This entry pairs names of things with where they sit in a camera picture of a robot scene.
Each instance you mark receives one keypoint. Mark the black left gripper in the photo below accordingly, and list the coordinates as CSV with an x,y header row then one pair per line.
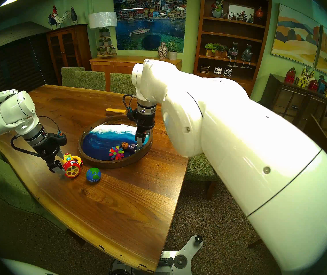
x,y
51,145

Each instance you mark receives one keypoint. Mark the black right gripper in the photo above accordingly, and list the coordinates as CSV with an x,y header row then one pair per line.
x,y
144,122

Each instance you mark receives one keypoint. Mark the red yellow toy flashlight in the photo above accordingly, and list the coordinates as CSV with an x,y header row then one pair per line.
x,y
72,168

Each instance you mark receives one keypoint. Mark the purple suit toy figure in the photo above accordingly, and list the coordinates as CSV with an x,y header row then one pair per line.
x,y
125,145

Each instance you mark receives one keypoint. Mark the blue green globe ball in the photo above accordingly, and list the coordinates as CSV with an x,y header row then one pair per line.
x,y
93,174

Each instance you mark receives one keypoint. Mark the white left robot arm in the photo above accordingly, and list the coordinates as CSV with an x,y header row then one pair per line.
x,y
8,111

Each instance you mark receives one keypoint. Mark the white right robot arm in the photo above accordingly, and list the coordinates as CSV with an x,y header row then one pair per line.
x,y
238,134

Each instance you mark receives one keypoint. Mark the round wooden blue resin tray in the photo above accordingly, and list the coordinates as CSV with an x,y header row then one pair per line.
x,y
100,142

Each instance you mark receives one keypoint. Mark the multicolour spiky ball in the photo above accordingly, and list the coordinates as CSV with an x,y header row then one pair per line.
x,y
116,153

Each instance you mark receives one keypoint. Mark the small wooden block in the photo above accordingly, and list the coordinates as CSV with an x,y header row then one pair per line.
x,y
116,111

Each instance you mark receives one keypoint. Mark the green upholstered chair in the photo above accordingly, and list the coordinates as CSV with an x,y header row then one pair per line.
x,y
120,84
5,180
200,168
71,76
91,81

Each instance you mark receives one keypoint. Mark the wooden sideboard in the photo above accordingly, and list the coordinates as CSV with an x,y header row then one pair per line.
x,y
117,65

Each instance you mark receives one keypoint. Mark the patterned ceramic vase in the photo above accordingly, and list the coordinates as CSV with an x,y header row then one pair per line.
x,y
162,51

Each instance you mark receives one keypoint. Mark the plant in white pot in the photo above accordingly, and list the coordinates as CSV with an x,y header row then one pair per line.
x,y
173,53

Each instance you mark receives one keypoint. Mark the small stack of books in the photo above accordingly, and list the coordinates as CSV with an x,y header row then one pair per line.
x,y
205,69

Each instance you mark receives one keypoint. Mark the tiered plant stand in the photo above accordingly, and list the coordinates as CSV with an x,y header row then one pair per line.
x,y
106,45

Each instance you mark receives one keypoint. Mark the black white striped cup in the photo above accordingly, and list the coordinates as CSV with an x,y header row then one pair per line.
x,y
218,71

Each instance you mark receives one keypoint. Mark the dark window shutters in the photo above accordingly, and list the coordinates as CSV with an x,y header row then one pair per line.
x,y
11,65

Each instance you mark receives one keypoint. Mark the black white circle cup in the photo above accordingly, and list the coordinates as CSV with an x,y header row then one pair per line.
x,y
228,72

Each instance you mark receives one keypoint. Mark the glass door wooden cabinet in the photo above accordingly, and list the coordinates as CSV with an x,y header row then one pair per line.
x,y
66,51

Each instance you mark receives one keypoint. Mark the succulent planter box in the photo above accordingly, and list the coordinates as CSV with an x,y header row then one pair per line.
x,y
215,51

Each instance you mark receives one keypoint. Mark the harbour town painting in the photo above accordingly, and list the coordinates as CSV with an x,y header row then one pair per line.
x,y
152,22

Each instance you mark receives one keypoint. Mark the standing frog figurine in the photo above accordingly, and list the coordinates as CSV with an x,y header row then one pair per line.
x,y
247,55
233,52

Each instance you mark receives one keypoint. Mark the white lamp shade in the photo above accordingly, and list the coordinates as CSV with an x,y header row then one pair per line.
x,y
102,20

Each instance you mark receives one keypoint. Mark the dark blue bird figurine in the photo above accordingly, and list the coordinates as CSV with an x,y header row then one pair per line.
x,y
51,22

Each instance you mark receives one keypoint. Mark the tall wooden bookshelf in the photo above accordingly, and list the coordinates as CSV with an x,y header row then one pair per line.
x,y
232,31

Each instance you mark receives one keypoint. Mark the black bird figurine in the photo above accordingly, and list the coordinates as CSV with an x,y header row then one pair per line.
x,y
74,15

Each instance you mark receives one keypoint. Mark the white rooster figurine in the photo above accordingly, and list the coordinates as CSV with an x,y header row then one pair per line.
x,y
60,18

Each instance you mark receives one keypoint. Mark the colourful frog figure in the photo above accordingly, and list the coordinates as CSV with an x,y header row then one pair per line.
x,y
218,8

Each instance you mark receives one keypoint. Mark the dark wooden console table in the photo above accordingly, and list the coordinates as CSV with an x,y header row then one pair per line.
x,y
292,102

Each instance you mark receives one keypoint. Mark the framed text sign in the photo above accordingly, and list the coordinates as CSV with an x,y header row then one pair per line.
x,y
240,13

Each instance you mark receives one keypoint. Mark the ceiling light panel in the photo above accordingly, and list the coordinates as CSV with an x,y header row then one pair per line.
x,y
10,1

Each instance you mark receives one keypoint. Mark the yellow church house figurine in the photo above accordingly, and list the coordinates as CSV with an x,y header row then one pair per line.
x,y
303,80

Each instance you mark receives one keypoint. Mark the red round ornament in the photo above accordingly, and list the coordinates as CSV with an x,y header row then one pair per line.
x,y
259,13

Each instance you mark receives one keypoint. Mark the small red house figurine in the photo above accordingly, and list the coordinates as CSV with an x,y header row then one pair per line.
x,y
313,85

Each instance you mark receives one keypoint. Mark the large landscape painting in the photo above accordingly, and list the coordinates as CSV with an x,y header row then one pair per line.
x,y
295,36

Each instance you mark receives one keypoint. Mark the blue house figurine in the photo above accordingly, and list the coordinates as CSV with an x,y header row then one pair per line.
x,y
322,85

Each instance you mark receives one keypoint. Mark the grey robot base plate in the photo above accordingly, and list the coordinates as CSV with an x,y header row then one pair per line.
x,y
180,258

